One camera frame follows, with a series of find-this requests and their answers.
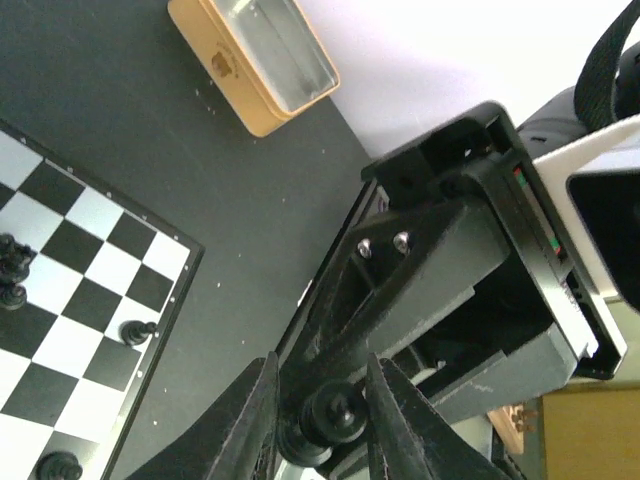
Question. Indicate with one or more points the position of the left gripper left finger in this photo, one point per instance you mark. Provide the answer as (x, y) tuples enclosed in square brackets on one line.
[(240, 425)]

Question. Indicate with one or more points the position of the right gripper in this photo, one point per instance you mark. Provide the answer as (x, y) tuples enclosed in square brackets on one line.
[(469, 263)]

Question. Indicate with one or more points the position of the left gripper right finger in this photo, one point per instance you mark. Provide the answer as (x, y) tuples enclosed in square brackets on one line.
[(407, 438)]

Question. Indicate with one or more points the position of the black piece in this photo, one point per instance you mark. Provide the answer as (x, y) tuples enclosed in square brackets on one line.
[(334, 415)]

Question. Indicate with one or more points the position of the black pawn edge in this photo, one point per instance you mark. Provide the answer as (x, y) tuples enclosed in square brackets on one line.
[(136, 332)]

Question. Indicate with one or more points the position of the black pawn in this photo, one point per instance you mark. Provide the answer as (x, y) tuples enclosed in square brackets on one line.
[(59, 465)]

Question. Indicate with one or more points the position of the black white chessboard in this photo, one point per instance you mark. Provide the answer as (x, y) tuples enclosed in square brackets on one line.
[(68, 381)]

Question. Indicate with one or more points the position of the gold rectangular tin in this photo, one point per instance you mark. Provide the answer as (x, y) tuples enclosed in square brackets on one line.
[(264, 56)]

